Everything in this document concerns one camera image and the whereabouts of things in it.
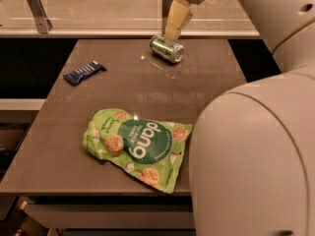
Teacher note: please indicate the green Dang chips bag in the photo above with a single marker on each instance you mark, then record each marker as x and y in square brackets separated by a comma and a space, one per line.
[151, 151]

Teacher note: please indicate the glass barrier panel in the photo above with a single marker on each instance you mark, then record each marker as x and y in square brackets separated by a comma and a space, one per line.
[212, 15]

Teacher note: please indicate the metal rail bracket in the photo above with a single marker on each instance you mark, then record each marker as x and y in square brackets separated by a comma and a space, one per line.
[42, 23]
[165, 7]

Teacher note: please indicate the blue snack bar wrapper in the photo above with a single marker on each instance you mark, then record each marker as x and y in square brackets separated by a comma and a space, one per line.
[84, 72]

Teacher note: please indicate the left metal rail bracket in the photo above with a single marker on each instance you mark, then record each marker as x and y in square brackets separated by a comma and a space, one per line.
[42, 23]

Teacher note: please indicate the green soda can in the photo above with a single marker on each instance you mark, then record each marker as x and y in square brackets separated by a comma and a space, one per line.
[171, 52]

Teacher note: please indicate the middle metal rail bracket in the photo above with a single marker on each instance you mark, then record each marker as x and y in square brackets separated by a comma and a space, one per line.
[165, 7]

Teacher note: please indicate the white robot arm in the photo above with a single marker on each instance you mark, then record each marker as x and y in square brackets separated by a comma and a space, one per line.
[252, 150]

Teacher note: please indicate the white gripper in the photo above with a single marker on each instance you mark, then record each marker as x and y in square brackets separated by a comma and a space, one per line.
[177, 14]

